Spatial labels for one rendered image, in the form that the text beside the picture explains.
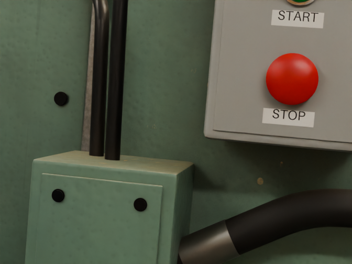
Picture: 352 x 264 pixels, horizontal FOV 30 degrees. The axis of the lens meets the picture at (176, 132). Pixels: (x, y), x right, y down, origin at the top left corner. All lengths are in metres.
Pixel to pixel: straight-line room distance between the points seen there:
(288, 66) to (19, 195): 0.26
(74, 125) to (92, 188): 0.14
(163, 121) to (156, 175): 0.09
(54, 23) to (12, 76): 0.05
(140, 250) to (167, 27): 0.16
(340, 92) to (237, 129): 0.06
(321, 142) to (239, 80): 0.06
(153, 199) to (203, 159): 0.09
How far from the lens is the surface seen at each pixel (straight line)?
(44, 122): 0.53
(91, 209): 0.39
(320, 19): 0.40
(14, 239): 0.55
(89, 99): 0.51
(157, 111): 0.46
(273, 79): 0.38
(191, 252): 0.42
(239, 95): 0.39
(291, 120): 0.39
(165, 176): 0.38
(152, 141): 0.46
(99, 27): 0.45
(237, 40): 0.40
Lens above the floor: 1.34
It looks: 3 degrees down
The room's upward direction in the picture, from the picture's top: 5 degrees clockwise
